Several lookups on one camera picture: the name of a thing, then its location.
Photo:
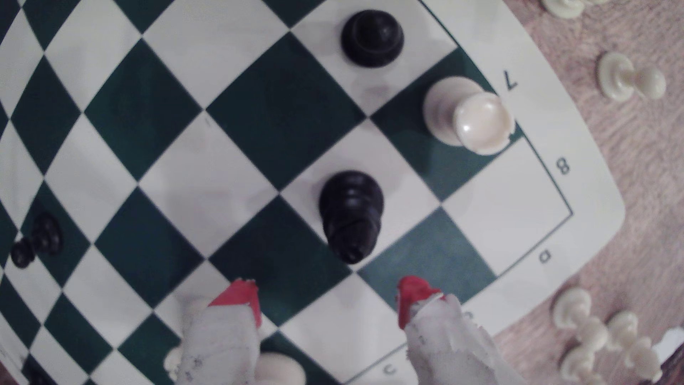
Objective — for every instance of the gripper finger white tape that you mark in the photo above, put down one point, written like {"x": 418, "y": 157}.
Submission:
{"x": 219, "y": 347}
{"x": 449, "y": 347}

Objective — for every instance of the black chess bishop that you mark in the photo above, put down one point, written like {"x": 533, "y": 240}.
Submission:
{"x": 351, "y": 214}

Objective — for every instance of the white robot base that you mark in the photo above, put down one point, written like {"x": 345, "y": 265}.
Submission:
{"x": 670, "y": 342}

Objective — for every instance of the white chess rook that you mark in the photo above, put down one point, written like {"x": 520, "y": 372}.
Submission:
{"x": 172, "y": 361}

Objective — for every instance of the white chess piece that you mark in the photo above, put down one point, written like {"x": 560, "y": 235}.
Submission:
{"x": 636, "y": 342}
{"x": 580, "y": 363}
{"x": 574, "y": 310}

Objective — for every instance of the green white chess mat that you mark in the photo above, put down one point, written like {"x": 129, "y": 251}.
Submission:
{"x": 213, "y": 187}

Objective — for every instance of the black chess pawn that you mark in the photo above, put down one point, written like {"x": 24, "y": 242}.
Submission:
{"x": 372, "y": 38}
{"x": 44, "y": 235}

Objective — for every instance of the white chess pawn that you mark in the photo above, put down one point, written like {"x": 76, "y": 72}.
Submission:
{"x": 620, "y": 77}
{"x": 564, "y": 6}

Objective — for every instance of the white pawn on board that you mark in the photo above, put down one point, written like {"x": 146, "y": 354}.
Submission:
{"x": 473, "y": 120}

